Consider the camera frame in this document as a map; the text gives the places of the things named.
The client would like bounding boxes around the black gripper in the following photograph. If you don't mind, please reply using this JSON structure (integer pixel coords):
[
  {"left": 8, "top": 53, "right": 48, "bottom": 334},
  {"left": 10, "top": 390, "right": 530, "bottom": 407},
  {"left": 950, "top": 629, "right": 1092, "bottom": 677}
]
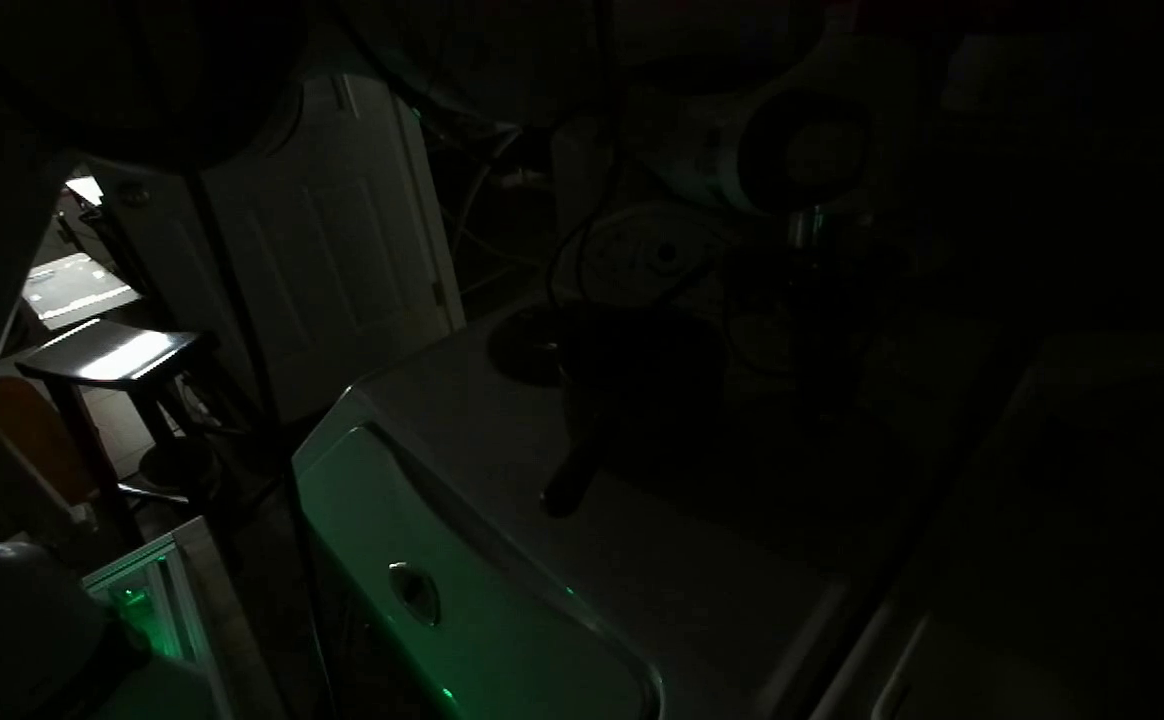
[{"left": 773, "top": 198, "right": 884, "bottom": 299}]

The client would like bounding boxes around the glass pot lid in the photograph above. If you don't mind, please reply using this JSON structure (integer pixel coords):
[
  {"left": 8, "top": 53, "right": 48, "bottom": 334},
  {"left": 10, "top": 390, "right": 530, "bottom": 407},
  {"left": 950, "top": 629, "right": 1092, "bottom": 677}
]
[{"left": 554, "top": 198, "right": 747, "bottom": 312}]

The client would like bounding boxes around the white toy stove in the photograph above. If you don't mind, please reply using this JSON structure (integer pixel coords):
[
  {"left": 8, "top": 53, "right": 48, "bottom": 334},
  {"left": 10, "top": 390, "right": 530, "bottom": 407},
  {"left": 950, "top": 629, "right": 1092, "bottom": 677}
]
[{"left": 288, "top": 284, "right": 1011, "bottom": 720}]

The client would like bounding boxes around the white panelled door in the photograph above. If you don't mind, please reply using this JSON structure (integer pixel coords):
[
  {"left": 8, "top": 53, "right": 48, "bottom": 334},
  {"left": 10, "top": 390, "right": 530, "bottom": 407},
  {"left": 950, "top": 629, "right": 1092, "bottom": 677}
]
[{"left": 110, "top": 63, "right": 470, "bottom": 431}]

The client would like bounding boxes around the round stove knob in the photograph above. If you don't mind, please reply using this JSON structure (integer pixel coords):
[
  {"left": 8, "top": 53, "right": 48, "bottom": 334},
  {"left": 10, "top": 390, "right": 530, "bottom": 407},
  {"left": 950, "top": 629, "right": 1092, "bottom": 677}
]
[{"left": 384, "top": 558, "right": 448, "bottom": 634}]

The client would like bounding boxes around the black stool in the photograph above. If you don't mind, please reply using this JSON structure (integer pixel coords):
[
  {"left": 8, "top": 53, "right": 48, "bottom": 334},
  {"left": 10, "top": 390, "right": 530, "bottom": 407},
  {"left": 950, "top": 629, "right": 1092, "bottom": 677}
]
[{"left": 10, "top": 315, "right": 233, "bottom": 512}]

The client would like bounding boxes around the black pot with handle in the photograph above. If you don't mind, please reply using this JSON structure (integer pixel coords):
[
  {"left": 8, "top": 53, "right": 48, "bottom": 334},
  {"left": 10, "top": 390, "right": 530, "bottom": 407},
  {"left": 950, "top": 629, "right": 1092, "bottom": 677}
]
[{"left": 537, "top": 306, "right": 733, "bottom": 526}]

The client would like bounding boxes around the aluminium frame with green light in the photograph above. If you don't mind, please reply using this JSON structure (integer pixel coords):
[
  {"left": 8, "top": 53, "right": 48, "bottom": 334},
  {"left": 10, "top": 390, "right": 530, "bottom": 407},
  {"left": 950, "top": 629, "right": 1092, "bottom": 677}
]
[{"left": 76, "top": 512, "right": 282, "bottom": 720}]

